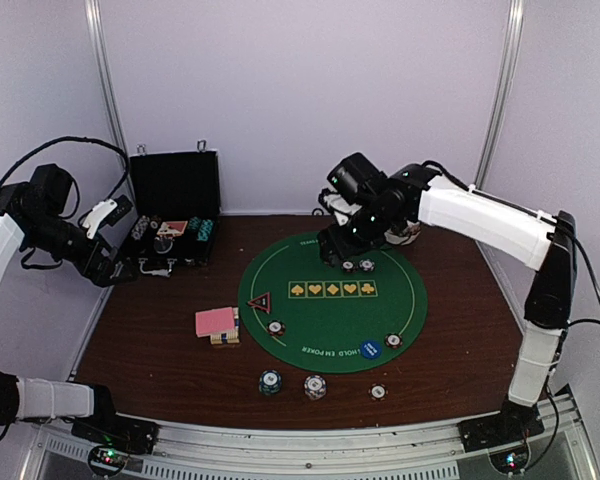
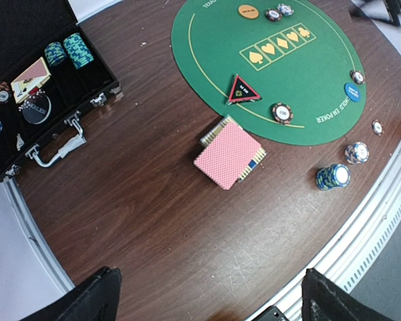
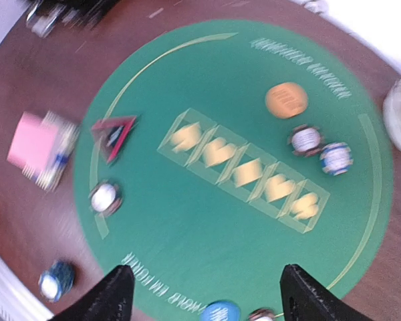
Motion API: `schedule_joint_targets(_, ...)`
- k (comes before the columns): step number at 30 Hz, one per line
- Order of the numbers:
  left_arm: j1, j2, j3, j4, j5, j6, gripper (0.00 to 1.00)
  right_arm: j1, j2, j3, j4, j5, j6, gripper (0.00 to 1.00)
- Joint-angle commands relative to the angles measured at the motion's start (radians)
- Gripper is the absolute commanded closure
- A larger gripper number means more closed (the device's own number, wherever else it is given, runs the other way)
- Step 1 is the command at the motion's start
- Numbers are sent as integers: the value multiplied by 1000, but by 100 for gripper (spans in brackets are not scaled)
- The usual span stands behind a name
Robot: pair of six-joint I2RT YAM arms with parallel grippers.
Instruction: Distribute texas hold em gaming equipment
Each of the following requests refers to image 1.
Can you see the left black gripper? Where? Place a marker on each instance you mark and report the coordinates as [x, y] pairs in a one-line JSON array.
[[99, 274]]

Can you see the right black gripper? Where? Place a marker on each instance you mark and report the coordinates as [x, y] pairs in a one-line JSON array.
[[339, 247]]

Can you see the blue round blind button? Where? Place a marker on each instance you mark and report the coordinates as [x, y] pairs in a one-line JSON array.
[[370, 349]]

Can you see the red black triangular button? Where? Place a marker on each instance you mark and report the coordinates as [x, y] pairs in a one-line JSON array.
[[261, 303]]

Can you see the brown red chip stack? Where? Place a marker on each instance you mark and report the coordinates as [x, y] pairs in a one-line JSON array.
[[378, 392]]

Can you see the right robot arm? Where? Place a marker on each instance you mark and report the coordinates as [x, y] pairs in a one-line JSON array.
[[540, 242]]

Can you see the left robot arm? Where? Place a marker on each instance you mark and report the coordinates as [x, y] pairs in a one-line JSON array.
[[32, 221]]

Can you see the clear dealer button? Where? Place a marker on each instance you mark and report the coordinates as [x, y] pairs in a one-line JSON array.
[[163, 245]]

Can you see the brown chips in case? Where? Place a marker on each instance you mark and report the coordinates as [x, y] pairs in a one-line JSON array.
[[155, 222]]

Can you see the red card deck in case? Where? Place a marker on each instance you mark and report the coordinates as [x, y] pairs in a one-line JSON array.
[[172, 228]]

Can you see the blue green chip stack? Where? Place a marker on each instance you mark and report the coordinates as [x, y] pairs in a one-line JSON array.
[[194, 224]]

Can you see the black chip carrying case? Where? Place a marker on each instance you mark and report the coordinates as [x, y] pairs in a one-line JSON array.
[[176, 186]]

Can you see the teal chip stack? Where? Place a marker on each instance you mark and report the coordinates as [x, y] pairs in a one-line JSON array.
[[205, 230]]

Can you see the pink backed card deck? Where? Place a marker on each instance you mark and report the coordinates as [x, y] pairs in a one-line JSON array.
[[215, 321]]

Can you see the round green poker mat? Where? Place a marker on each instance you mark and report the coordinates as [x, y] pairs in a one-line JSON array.
[[328, 313]]

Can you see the gold card deck box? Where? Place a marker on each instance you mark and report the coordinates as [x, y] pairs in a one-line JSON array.
[[229, 336]]

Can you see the dark blue chip stack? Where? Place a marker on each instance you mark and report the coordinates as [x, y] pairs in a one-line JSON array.
[[270, 382]]

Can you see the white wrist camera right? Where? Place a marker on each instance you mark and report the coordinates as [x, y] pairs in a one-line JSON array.
[[334, 204]]

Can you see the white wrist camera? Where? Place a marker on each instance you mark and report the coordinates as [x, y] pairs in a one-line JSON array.
[[334, 204], [106, 212]]

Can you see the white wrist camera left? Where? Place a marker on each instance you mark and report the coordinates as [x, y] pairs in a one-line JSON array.
[[106, 212]]

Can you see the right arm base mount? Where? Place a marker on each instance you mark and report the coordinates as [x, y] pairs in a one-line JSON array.
[[499, 429]]

